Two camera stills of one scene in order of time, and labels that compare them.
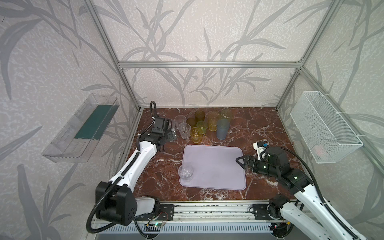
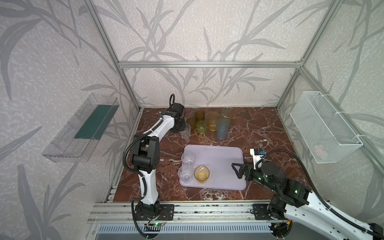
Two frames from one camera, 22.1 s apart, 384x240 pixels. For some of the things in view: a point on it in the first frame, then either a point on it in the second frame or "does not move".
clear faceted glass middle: (184, 129) does not move
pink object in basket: (320, 150) does not move
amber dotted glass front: (192, 121) does not move
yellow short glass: (196, 133) -> (201, 173)
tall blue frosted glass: (223, 127) does not move
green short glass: (202, 126) does not move
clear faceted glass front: (185, 172) does not move
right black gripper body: (250, 163) -> (245, 170)
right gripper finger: (239, 158) -> (241, 168)
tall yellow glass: (212, 119) does not move
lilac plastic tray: (214, 167) does not move
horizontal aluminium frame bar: (210, 65) does not move
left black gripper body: (167, 134) -> (182, 124)
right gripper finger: (241, 164) -> (240, 174)
